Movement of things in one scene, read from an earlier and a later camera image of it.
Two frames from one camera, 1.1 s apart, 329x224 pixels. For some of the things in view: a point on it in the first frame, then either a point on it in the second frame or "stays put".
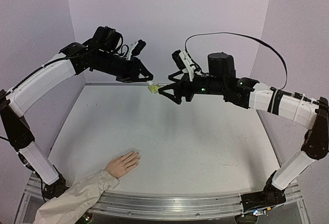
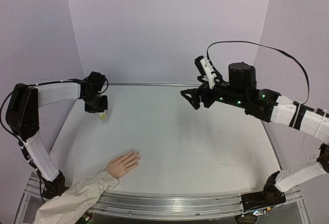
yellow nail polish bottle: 153,88 → 102,116
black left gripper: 137,67 → 89,109
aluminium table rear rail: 116,84 stays put
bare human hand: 119,166 stays put
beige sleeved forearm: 76,204 stays put
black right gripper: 186,88 → 203,94
